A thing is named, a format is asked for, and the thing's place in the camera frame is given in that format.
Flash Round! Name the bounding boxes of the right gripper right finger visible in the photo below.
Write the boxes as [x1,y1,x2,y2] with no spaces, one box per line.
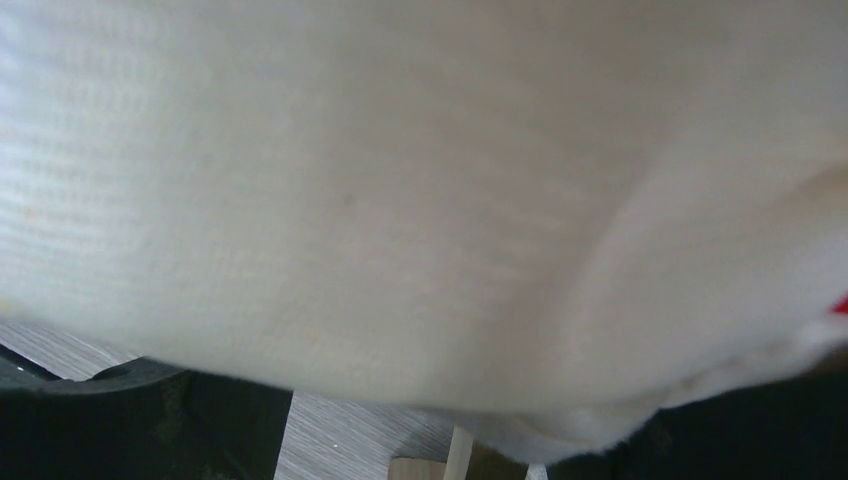
[546,351,847,480]

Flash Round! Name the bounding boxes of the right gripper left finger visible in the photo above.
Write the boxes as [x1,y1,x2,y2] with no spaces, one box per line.
[1,351,292,480]

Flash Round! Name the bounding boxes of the wooden pet bed frame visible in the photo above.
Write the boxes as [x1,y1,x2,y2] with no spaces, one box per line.
[387,424,551,480]

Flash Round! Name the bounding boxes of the strawberry print ruffled blanket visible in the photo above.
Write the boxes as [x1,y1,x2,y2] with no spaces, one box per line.
[1,1,847,464]

